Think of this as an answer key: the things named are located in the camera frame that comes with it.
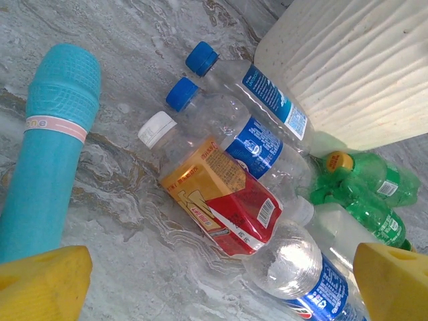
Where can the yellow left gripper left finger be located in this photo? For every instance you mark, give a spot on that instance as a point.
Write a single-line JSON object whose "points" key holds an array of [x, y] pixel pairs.
{"points": [[43, 287]]}

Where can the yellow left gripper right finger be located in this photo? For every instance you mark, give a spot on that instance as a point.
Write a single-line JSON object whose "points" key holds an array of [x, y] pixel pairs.
{"points": [[394, 287]]}

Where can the green plastic bottle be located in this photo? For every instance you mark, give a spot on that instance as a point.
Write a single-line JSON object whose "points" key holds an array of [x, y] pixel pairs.
{"points": [[374, 217]]}

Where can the cream ribbed waste bin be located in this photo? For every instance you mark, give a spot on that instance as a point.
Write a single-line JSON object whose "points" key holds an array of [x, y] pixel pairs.
{"points": [[351, 67]]}

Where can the frosted white plastic bottle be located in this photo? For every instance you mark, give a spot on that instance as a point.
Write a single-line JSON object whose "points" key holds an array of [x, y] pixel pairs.
{"points": [[341, 230]]}

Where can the large clear cola bottle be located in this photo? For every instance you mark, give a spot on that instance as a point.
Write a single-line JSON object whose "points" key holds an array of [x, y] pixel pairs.
{"points": [[294, 267]]}

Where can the green bottle with yellow cap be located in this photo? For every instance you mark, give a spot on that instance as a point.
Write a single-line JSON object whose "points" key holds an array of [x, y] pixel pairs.
{"points": [[381, 174]]}

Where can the teal microphone-shaped cylinder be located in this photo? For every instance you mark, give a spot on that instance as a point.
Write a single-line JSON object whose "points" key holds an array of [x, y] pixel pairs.
{"points": [[47, 160]]}

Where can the blue-capped clear cola bottle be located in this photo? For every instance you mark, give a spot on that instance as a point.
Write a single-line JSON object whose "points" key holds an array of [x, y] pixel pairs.
{"points": [[257, 147]]}

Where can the white-capped bottle orange-red label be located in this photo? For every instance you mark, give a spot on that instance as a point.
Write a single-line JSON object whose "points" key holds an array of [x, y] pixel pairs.
{"points": [[220, 194]]}

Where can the clear bottle blue-white label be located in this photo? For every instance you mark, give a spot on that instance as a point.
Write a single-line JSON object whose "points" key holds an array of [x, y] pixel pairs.
{"points": [[267, 90]]}

